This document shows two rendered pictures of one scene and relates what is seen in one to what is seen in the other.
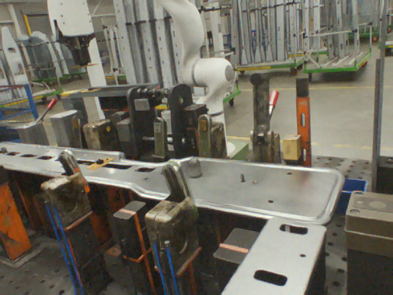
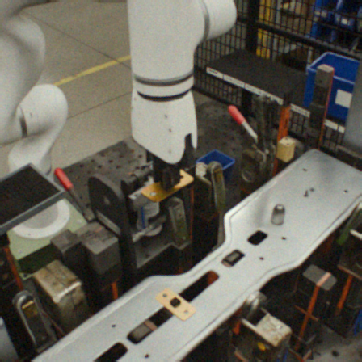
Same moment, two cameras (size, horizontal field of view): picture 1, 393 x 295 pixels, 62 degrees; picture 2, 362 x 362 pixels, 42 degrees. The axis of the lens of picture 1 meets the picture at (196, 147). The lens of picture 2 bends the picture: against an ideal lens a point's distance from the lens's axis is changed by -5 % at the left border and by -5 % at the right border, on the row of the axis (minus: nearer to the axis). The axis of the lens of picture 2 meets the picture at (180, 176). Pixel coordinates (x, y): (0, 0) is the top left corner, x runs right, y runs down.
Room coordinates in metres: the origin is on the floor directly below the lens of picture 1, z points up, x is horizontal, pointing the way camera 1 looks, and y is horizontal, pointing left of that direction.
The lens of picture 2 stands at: (0.81, 0.86, 1.79)
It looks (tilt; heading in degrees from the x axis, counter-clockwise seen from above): 38 degrees down; 281
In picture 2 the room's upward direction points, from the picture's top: straight up
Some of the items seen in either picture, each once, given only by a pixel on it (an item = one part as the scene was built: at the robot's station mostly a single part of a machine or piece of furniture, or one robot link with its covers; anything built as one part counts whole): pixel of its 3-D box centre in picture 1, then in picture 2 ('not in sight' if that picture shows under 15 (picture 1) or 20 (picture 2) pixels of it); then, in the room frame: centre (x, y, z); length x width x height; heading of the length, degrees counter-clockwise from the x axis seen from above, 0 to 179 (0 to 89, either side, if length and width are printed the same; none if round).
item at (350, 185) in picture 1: (347, 197); (214, 171); (0.94, -0.47, 0.74); 0.11 x 0.10 x 0.09; 56
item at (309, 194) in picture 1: (94, 165); (170, 313); (0.93, 0.32, 1.00); 1.38 x 0.22 x 0.02; 56
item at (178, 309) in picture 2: (100, 161); (175, 302); (0.93, 0.29, 1.01); 0.08 x 0.04 x 0.01; 146
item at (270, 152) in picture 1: (270, 194); (250, 202); (0.81, -0.18, 0.88); 0.07 x 0.06 x 0.35; 146
